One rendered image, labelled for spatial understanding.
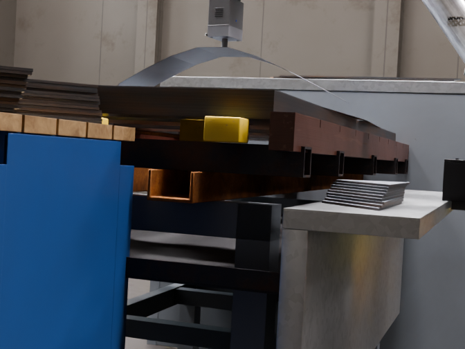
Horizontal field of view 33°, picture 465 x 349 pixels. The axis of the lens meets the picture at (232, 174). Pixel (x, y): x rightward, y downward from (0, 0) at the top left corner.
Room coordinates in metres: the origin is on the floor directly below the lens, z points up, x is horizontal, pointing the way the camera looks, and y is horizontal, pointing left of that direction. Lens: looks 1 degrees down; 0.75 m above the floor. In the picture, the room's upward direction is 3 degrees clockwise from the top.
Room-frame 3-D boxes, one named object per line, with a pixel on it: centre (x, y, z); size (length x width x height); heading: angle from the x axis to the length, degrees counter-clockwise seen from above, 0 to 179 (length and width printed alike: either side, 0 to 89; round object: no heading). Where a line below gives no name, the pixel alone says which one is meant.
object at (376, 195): (1.42, -0.24, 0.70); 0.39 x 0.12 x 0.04; 161
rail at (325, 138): (1.98, -0.33, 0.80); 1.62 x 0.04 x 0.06; 161
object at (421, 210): (1.75, -0.38, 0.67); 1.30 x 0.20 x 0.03; 161
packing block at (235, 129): (1.25, 0.01, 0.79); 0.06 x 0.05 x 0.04; 71
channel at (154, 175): (2.03, -0.17, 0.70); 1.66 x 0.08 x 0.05; 161
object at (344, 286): (1.77, -0.31, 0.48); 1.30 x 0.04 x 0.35; 161
